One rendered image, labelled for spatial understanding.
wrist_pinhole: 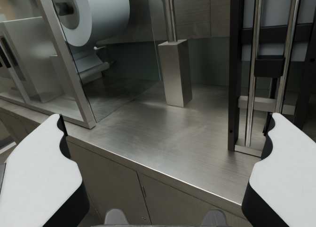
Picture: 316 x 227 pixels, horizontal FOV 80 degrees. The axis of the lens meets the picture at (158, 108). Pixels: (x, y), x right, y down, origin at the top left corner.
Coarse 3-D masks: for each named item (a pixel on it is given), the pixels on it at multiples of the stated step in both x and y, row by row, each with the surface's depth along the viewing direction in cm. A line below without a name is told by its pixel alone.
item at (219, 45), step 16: (192, 48) 97; (208, 48) 92; (224, 48) 88; (160, 64) 113; (192, 64) 101; (208, 64) 96; (224, 64) 91; (304, 64) 74; (192, 80) 106; (208, 80) 100; (224, 80) 95; (256, 80) 87; (288, 80) 80
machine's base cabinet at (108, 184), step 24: (72, 144) 88; (96, 168) 85; (120, 168) 72; (96, 192) 102; (120, 192) 83; (144, 192) 69; (168, 192) 60; (96, 216) 126; (144, 216) 80; (168, 216) 68; (192, 216) 59
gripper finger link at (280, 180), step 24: (288, 120) 10; (264, 144) 10; (288, 144) 9; (312, 144) 9; (264, 168) 7; (288, 168) 7; (312, 168) 7; (264, 192) 6; (288, 192) 6; (312, 192) 6; (264, 216) 6; (288, 216) 6; (312, 216) 6
